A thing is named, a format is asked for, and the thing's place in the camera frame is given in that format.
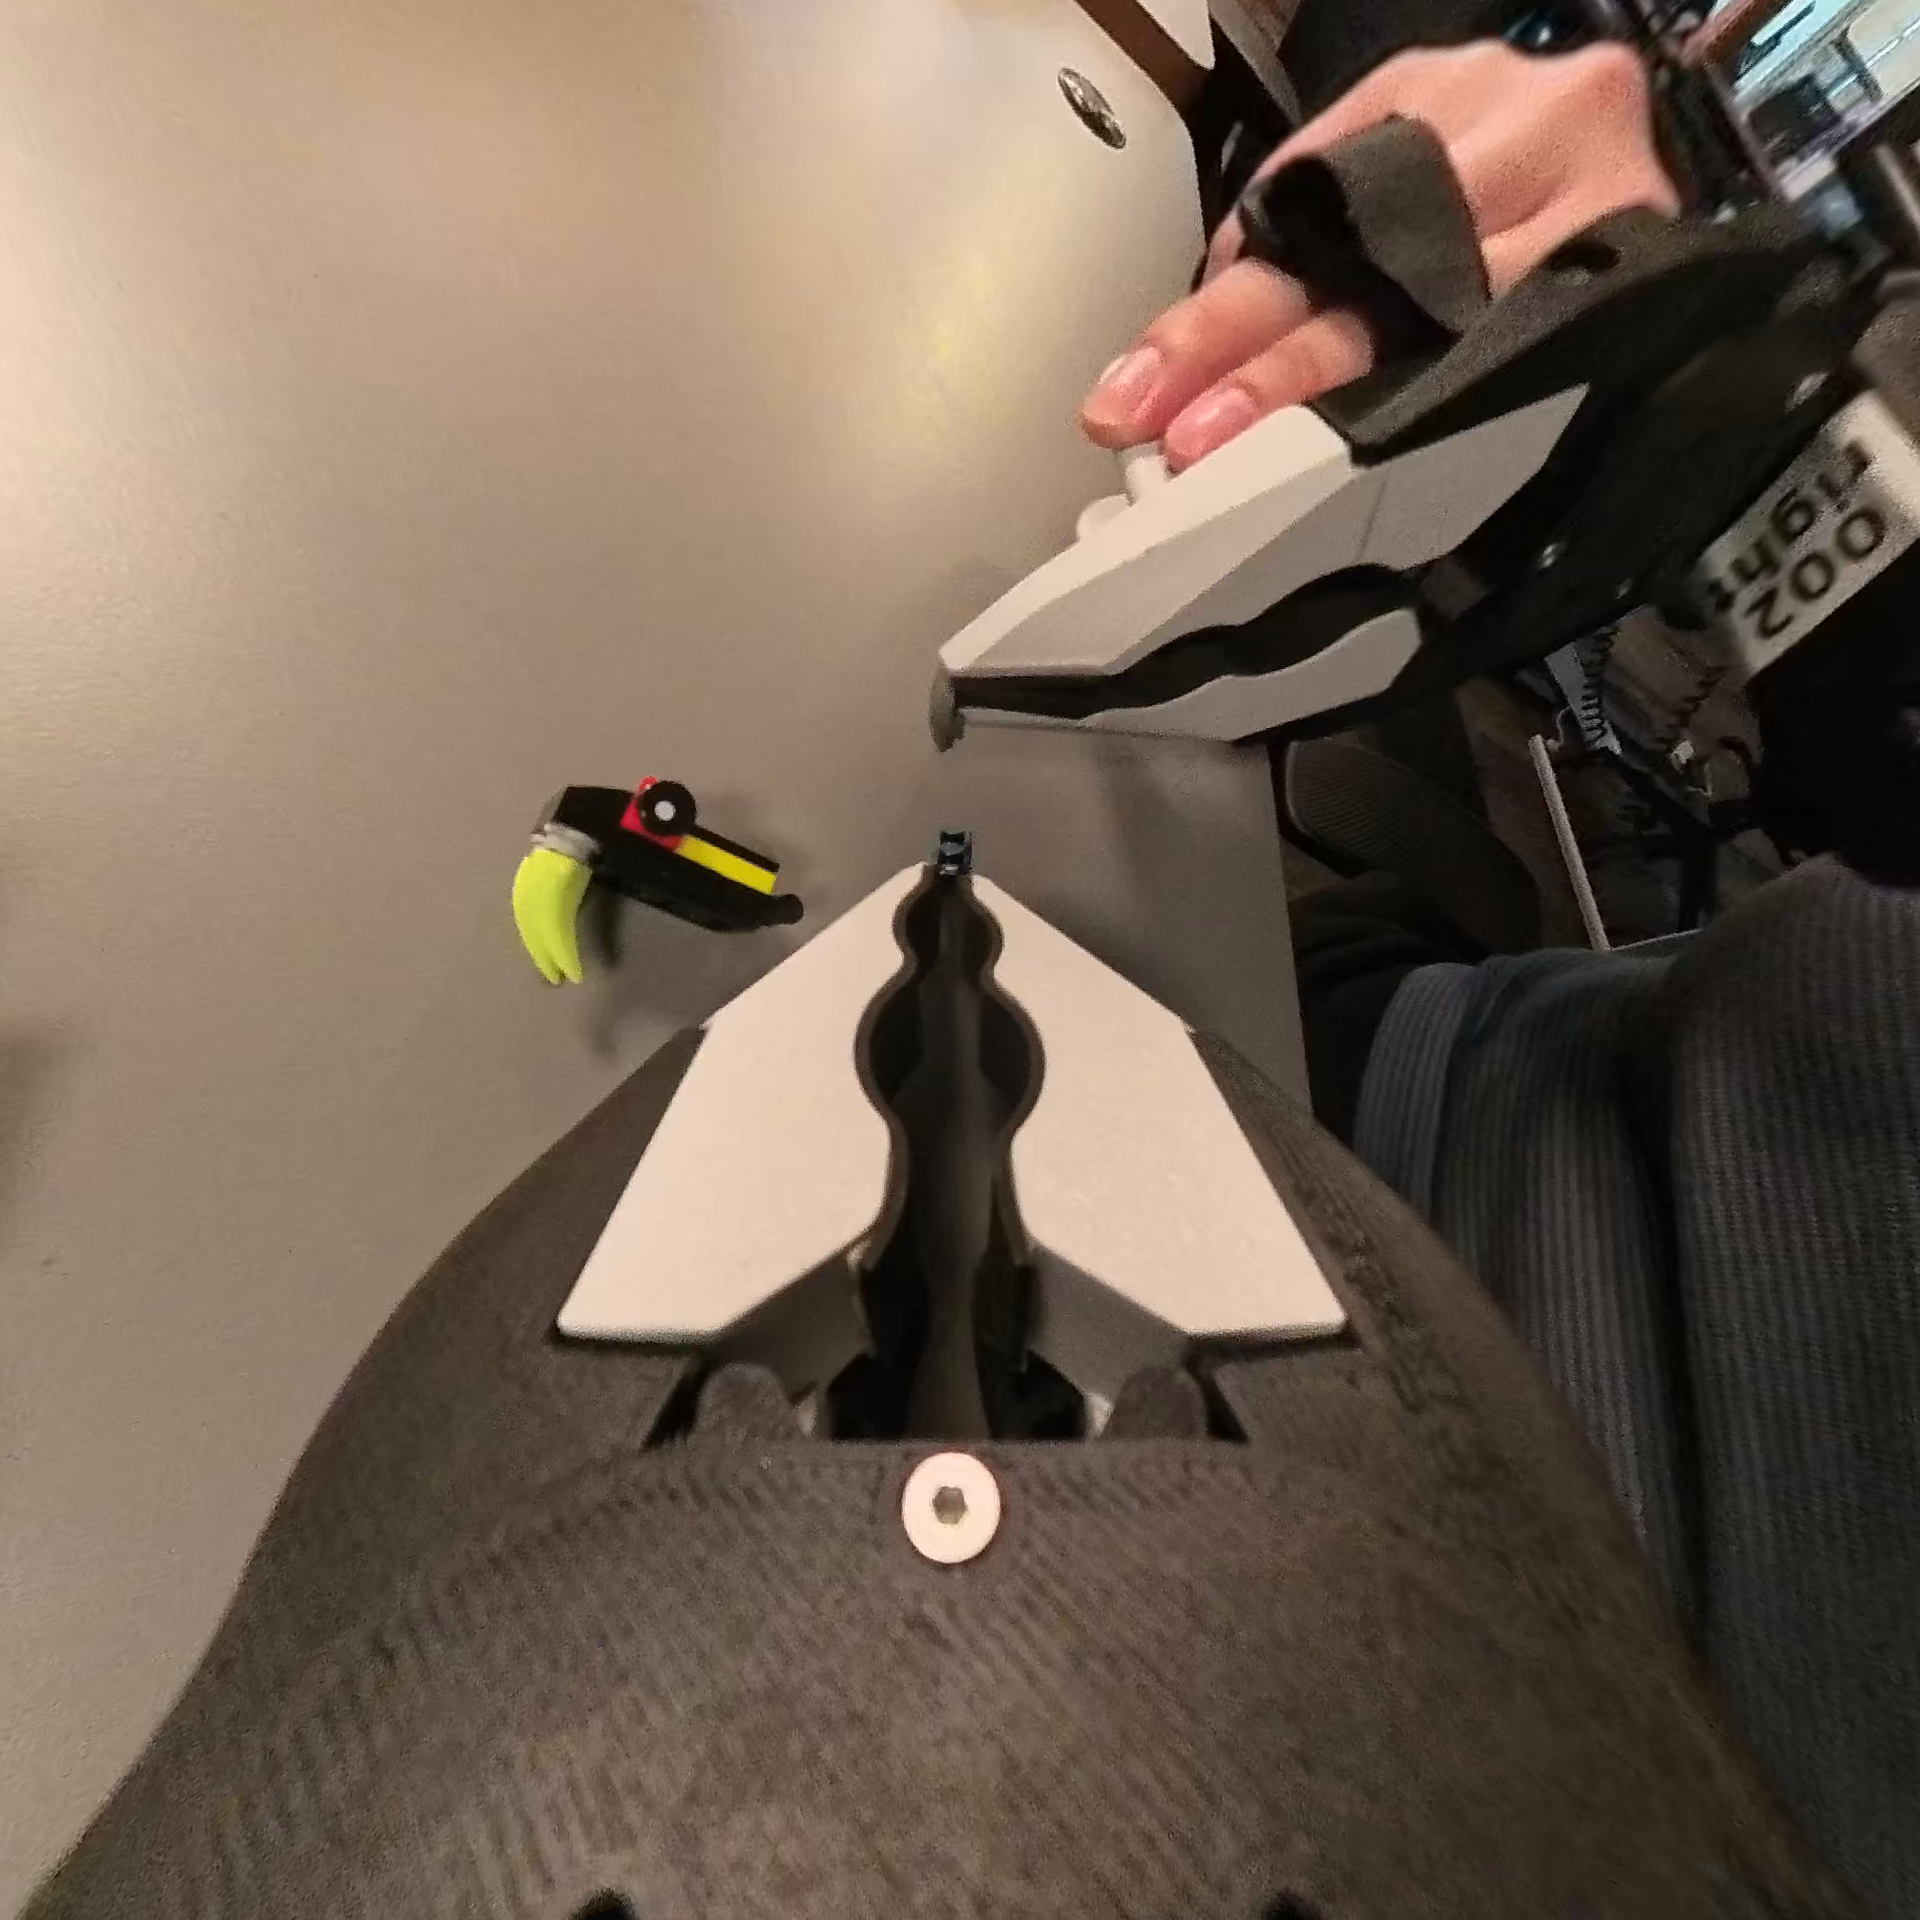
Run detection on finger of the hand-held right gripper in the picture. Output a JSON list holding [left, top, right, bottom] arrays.
[[957, 596, 1424, 748], [934, 386, 1591, 684]]

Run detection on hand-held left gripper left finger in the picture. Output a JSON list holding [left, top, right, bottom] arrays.
[[552, 864, 948, 1430]]

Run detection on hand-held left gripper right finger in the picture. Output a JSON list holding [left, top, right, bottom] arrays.
[[965, 874, 1351, 1430]]

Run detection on black toy brick green claws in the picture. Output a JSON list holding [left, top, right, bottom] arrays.
[[510, 771, 809, 989]]

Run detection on person's right hand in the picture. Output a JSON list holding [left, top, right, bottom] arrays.
[[1081, 33, 1682, 461]]

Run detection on black mesh chair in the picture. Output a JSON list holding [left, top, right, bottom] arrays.
[[1274, 733, 1548, 962]]

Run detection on dark wristwatch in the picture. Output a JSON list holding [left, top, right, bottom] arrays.
[[1626, 14, 1721, 212]]

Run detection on person's grey sweater torso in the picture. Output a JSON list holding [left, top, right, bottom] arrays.
[[1351, 862, 1920, 1920]]

